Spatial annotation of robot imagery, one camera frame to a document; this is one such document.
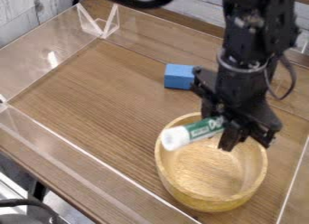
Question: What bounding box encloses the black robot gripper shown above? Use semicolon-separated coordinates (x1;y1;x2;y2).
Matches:
192;66;283;152

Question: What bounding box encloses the green and white marker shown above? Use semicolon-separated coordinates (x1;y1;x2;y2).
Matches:
161;116;225;151

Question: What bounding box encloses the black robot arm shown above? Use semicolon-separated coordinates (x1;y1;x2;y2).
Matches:
192;0;301;152

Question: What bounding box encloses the brown wooden bowl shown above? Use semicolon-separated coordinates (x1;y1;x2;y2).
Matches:
154;111;269;213

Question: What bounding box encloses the blue foam block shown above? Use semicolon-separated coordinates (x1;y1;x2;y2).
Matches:
165;64;194;90

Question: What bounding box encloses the clear acrylic corner bracket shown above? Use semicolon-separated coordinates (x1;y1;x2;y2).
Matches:
77;4;119;40

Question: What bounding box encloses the clear acrylic front wall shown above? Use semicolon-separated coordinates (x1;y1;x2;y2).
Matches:
0;95;201;224

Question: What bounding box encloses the black cable under table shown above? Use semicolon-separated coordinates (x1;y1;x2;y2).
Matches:
0;198;59;224

